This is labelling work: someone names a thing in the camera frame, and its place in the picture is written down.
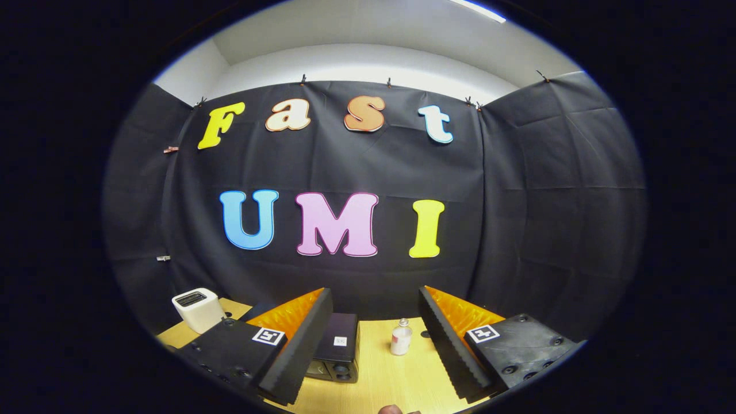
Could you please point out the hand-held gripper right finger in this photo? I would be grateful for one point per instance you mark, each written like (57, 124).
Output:
(445, 345)

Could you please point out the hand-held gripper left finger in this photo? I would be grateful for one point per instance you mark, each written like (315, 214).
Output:
(307, 345)

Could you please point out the clear plastic bottle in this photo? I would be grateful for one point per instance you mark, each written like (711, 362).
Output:
(401, 342)

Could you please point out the black toaster oven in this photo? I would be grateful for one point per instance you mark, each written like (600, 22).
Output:
(340, 353)

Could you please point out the white bread toaster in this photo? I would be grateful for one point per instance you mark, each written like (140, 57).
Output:
(198, 310)

